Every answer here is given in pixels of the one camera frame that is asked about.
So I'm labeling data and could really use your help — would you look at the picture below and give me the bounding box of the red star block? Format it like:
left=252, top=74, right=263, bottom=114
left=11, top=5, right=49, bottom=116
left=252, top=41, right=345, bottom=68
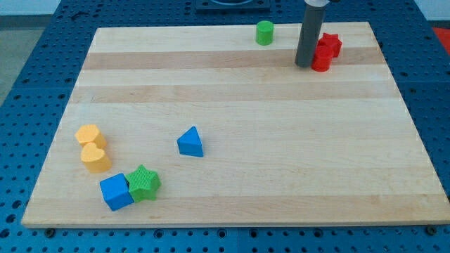
left=318, top=33, right=342, bottom=58

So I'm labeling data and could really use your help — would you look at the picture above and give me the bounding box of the blue cube block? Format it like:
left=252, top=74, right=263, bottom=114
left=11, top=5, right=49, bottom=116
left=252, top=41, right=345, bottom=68
left=99, top=173, right=134, bottom=211

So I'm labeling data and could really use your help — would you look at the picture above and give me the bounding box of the green star block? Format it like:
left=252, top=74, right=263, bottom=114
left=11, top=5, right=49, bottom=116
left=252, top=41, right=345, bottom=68
left=125, top=164, right=162, bottom=202

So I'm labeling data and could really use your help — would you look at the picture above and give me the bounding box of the red cylinder block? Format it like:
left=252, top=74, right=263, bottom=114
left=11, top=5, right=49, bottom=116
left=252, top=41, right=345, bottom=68
left=311, top=46, right=334, bottom=72

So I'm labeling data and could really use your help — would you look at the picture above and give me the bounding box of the green cylinder block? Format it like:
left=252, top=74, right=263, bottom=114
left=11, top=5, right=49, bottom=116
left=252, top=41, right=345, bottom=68
left=255, top=20, right=275, bottom=46

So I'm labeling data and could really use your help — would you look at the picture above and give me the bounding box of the wooden board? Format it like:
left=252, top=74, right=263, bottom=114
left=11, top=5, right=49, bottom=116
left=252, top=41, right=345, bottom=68
left=22, top=22, right=449, bottom=228

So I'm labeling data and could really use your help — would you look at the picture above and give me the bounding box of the yellow heart block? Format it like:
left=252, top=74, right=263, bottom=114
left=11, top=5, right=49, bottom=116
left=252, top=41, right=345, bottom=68
left=80, top=143, right=112, bottom=174

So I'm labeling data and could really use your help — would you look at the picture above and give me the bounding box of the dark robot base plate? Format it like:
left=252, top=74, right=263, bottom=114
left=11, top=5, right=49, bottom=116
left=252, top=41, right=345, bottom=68
left=193, top=0, right=271, bottom=13

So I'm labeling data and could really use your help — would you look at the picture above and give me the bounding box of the blue triangle block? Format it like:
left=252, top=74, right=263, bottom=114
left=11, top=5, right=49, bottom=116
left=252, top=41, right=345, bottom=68
left=176, top=126, right=204, bottom=157

